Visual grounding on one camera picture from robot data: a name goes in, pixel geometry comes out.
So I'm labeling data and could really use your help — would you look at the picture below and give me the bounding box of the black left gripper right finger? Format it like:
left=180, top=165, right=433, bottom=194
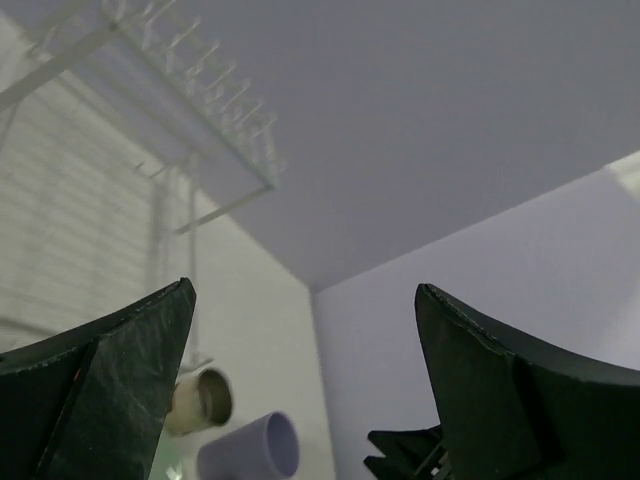
left=415, top=284, right=639, bottom=479

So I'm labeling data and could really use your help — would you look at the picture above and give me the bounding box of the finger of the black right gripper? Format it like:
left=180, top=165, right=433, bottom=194
left=364, top=425, right=453, bottom=480

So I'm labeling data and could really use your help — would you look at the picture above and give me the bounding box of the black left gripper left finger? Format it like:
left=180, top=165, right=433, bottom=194
left=1, top=278, right=196, bottom=479

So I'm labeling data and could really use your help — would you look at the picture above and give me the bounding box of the small metal-lined beige cup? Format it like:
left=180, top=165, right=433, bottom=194
left=165, top=368, right=234, bottom=437

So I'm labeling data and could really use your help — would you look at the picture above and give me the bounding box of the lavender plastic cup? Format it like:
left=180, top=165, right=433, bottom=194
left=196, top=411, right=300, bottom=479

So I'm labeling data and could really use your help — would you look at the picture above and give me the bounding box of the white wire dish rack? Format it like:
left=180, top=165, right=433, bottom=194
left=1, top=1, right=281, bottom=372

